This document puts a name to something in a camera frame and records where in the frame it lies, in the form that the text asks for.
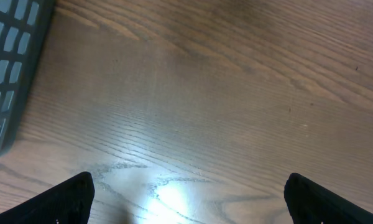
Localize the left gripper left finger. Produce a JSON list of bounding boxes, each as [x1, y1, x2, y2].
[[0, 172, 95, 224]]

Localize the grey plastic mesh basket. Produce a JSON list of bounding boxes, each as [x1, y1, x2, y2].
[[0, 0, 55, 156]]

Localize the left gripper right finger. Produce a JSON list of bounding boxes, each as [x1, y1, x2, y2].
[[283, 173, 373, 224]]

